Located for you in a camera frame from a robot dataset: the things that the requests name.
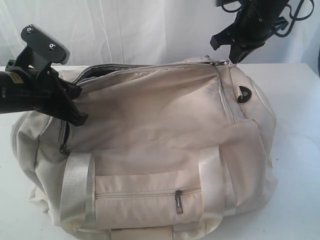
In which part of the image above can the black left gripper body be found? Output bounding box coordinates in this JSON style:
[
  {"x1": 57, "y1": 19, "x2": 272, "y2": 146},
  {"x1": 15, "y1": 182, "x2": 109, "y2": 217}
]
[{"x1": 14, "y1": 67, "x2": 68, "y2": 118}]

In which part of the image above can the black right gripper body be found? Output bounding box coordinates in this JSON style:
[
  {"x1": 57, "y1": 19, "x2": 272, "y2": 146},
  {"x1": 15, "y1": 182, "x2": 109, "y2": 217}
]
[{"x1": 224, "y1": 0, "x2": 288, "y2": 46}]

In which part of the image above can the metal main zipper pull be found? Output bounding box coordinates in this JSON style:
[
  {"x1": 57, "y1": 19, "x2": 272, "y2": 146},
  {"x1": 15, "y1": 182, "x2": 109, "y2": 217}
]
[{"x1": 205, "y1": 55, "x2": 230, "y2": 67}]

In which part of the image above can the cream fabric duffel bag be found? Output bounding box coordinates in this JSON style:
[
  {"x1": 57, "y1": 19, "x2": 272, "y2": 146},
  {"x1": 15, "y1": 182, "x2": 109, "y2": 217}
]
[{"x1": 11, "y1": 57, "x2": 277, "y2": 240}]

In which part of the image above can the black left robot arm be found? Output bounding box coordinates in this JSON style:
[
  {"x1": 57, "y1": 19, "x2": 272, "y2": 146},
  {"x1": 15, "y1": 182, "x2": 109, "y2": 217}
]
[{"x1": 0, "y1": 67, "x2": 88, "y2": 127}]

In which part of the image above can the white backdrop curtain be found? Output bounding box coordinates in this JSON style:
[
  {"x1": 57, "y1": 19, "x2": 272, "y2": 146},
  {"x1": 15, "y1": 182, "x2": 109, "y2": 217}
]
[{"x1": 0, "y1": 0, "x2": 320, "y2": 68}]

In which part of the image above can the dark pocket zipper pull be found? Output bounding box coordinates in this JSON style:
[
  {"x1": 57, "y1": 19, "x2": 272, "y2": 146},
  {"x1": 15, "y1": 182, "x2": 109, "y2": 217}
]
[{"x1": 174, "y1": 189, "x2": 183, "y2": 210}]

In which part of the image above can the thin black camera cable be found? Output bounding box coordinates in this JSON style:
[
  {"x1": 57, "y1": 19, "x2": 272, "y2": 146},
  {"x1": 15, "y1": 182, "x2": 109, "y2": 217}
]
[{"x1": 219, "y1": 0, "x2": 316, "y2": 38}]

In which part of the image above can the black right strap D-ring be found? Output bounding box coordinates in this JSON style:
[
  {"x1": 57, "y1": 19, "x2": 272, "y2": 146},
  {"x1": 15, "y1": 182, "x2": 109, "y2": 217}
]
[{"x1": 236, "y1": 84, "x2": 253, "y2": 104}]

